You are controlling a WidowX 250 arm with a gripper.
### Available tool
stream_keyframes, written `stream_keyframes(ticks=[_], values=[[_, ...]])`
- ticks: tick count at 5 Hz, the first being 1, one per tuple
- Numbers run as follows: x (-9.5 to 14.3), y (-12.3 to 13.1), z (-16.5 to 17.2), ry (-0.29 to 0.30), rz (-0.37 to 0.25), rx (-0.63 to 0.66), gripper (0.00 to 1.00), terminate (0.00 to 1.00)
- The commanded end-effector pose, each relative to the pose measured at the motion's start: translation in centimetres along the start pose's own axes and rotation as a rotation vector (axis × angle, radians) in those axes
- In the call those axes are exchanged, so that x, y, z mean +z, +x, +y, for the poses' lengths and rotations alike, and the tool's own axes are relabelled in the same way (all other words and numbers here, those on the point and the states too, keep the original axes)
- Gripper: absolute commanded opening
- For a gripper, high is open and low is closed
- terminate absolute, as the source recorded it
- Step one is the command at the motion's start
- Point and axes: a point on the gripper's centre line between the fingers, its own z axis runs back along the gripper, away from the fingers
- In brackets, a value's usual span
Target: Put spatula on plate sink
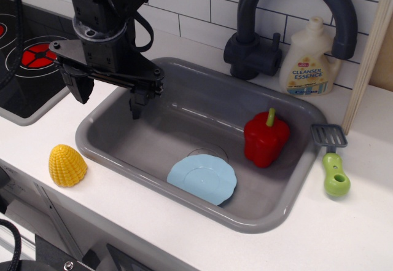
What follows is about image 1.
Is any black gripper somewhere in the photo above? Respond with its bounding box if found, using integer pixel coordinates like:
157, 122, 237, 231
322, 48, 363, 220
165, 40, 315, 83
49, 27, 164, 120

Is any green handled grey spatula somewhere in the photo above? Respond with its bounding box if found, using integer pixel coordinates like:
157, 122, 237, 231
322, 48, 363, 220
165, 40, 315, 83
311, 124, 351, 197

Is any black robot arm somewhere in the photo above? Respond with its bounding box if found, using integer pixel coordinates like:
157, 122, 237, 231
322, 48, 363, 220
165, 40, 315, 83
50, 0, 165, 119

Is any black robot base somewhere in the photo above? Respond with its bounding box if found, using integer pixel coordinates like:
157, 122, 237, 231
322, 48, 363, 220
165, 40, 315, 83
0, 218, 154, 271

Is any grey sink basin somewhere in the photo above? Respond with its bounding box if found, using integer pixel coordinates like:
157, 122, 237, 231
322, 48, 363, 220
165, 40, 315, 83
76, 58, 326, 234

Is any light blue plate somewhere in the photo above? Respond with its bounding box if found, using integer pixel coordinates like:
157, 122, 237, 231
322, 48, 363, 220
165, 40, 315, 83
166, 154, 237, 205

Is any black toy stove top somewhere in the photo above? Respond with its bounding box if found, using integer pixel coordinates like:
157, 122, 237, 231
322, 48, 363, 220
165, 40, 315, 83
1, 4, 76, 126

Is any yellow toy corn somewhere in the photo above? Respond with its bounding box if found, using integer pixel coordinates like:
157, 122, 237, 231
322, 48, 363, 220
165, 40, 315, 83
49, 144, 88, 187

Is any dark grey faucet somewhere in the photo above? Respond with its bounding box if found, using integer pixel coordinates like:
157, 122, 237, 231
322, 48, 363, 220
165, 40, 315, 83
224, 0, 358, 80

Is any red toy bell pepper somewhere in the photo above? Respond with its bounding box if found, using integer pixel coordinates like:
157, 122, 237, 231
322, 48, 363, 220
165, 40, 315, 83
244, 108, 290, 168

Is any white cleanser bottle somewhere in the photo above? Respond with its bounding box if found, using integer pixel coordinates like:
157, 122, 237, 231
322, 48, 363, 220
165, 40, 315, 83
279, 17, 342, 96

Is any light wooden side panel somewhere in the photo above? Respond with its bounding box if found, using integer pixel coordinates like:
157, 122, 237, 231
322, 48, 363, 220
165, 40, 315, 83
341, 0, 392, 135

